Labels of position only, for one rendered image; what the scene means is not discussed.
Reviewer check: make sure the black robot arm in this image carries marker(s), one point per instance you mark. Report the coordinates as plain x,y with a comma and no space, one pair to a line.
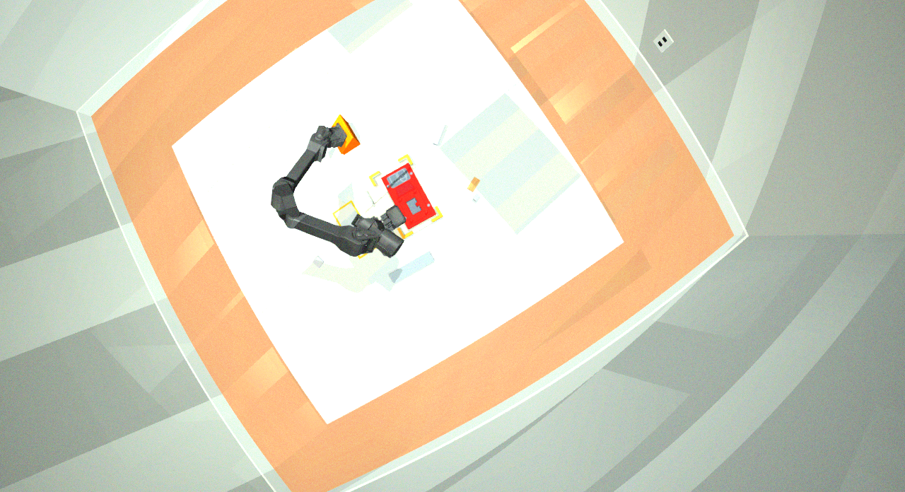
350,239

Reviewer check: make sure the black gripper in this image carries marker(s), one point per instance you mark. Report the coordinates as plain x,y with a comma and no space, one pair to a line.
391,219

